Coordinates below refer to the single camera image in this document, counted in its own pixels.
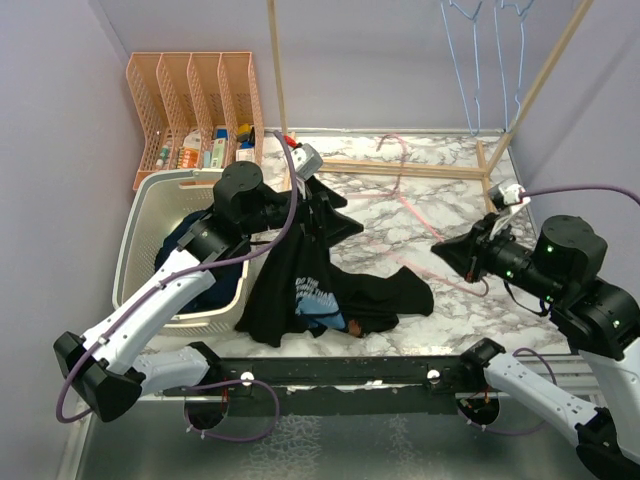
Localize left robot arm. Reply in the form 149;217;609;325
53;161;364;422

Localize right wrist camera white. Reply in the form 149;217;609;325
488;182;531;240

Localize wooden clothes rack frame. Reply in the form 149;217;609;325
267;0;596;217

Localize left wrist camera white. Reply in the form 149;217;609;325
284;135;324;181

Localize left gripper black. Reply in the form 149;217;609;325
242;172;364;247

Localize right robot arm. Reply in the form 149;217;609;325
431;213;639;479

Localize black t shirt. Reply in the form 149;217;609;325
235;219;434;348

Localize light blue wire hanger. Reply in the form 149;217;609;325
492;0;535;133

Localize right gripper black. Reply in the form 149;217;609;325
432;209;563;301

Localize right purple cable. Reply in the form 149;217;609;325
522;184;640;207

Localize pink hanger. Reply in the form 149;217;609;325
347;133;490;298

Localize orange plastic file organizer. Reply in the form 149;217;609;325
126;51;265;189

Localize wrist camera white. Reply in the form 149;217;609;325
488;182;531;240
284;135;324;181

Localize navy blue t shirt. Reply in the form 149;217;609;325
153;209;246;316

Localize cream plastic laundry basket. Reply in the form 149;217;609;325
112;169;256;337

